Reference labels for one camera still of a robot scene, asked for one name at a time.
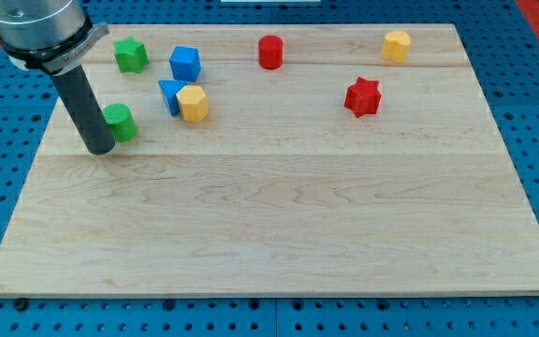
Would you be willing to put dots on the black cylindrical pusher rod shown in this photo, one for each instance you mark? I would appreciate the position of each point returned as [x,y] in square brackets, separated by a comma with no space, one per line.
[80,102]

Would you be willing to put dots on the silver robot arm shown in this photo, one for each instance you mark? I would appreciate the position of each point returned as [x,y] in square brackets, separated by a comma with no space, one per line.
[53,36]

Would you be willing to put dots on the yellow hexagon block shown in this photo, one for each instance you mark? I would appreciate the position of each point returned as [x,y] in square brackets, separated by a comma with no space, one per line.
[193,103]

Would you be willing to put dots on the green cylinder block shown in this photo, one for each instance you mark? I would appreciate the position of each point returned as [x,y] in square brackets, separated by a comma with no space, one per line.
[120,122]

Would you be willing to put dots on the green star block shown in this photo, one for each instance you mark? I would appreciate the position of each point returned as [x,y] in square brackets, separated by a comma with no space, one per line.
[130,55]

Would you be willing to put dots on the blue triangle block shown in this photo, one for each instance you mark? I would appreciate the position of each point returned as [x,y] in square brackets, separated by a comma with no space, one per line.
[169,90]

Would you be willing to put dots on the blue cube block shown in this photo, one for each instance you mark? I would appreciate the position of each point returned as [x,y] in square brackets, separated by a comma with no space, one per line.
[185,63]

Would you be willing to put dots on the red cylinder block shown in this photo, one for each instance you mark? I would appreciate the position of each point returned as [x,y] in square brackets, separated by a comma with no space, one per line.
[270,52]

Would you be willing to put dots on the wooden board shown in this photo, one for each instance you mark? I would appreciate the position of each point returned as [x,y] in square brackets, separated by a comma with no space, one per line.
[280,191]

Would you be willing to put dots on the red star block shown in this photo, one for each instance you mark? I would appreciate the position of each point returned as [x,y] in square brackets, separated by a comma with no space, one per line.
[363,97]

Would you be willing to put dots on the yellow heart block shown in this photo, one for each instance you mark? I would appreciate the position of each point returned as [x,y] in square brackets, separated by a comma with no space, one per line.
[396,46]

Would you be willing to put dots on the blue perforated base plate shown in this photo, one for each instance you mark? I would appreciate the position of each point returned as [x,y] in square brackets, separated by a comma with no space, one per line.
[502,42]

